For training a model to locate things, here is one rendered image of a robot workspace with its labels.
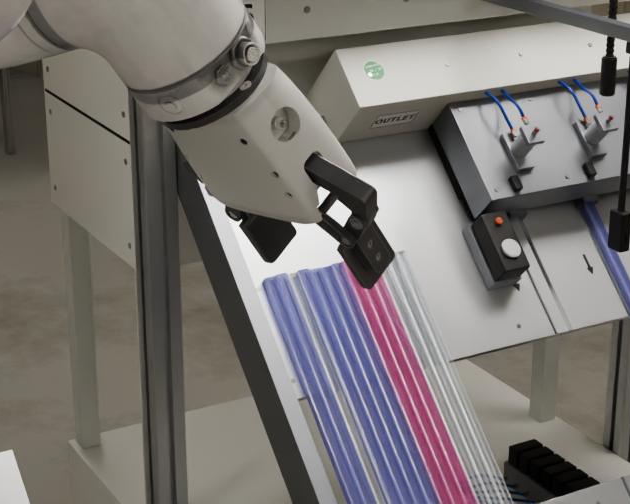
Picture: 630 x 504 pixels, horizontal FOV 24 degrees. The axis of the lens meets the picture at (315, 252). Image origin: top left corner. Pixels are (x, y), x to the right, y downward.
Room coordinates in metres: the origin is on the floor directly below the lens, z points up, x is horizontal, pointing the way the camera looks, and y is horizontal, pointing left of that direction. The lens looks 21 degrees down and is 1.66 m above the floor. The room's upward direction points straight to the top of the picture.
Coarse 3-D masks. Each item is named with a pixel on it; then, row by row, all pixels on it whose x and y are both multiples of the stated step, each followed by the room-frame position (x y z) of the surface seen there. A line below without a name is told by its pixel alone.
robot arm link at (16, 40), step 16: (0, 0) 0.65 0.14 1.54; (16, 0) 0.66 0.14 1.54; (32, 0) 0.68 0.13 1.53; (0, 16) 0.65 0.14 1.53; (16, 16) 0.67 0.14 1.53; (0, 32) 0.66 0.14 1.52; (16, 32) 0.81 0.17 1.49; (32, 32) 0.81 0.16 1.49; (0, 48) 0.81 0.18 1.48; (16, 48) 0.81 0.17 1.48; (32, 48) 0.82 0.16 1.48; (48, 48) 0.82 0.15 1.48; (0, 64) 0.82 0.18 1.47; (16, 64) 0.83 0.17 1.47
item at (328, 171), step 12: (312, 156) 0.84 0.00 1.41; (312, 168) 0.83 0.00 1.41; (324, 168) 0.83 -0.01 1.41; (336, 168) 0.83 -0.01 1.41; (312, 180) 0.83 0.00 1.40; (324, 180) 0.83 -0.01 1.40; (336, 180) 0.82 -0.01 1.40; (348, 180) 0.82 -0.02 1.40; (360, 180) 0.82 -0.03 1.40; (336, 192) 0.83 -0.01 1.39; (348, 192) 0.82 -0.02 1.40; (360, 192) 0.82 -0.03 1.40; (372, 192) 0.82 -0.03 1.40; (348, 204) 0.83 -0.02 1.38; (360, 204) 0.82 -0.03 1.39; (372, 204) 0.82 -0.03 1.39; (372, 216) 0.83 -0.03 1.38
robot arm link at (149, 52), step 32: (64, 0) 0.79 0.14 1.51; (96, 0) 0.78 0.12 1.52; (128, 0) 0.78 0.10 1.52; (160, 0) 0.78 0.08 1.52; (192, 0) 0.79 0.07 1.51; (224, 0) 0.81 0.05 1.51; (64, 32) 0.80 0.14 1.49; (96, 32) 0.80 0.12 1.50; (128, 32) 0.79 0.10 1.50; (160, 32) 0.79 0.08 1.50; (192, 32) 0.79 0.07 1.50; (224, 32) 0.81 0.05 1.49; (128, 64) 0.80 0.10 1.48; (160, 64) 0.79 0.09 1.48; (192, 64) 0.80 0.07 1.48
